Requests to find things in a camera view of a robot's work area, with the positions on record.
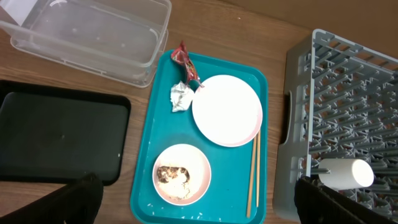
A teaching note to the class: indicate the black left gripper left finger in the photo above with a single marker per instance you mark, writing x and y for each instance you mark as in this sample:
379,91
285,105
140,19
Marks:
76,202

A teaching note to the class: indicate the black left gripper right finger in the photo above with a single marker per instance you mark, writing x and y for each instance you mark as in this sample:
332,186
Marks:
322,205

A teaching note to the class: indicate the white plastic cup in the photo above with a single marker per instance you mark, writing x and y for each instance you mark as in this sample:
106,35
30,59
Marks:
346,174

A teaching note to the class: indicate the wooden chopstick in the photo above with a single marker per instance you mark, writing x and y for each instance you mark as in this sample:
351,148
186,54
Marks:
258,165
251,178

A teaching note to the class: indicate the white round plate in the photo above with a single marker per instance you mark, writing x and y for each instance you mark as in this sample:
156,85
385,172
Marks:
227,111

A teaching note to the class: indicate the grey dishwasher rack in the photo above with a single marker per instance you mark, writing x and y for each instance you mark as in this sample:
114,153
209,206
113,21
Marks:
342,105

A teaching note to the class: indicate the black plastic tray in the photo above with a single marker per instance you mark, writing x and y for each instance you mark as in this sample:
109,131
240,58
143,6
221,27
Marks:
57,135

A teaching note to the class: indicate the white bowl with leftovers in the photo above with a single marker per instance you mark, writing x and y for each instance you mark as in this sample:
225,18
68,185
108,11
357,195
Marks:
181,174

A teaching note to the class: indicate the crumpled white napkin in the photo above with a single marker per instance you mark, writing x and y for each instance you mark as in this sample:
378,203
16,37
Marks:
181,97

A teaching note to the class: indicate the clear plastic bin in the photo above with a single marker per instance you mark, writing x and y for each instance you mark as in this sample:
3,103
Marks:
117,39

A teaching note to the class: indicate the red snack wrapper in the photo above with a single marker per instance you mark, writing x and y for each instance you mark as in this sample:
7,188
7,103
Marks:
181,56

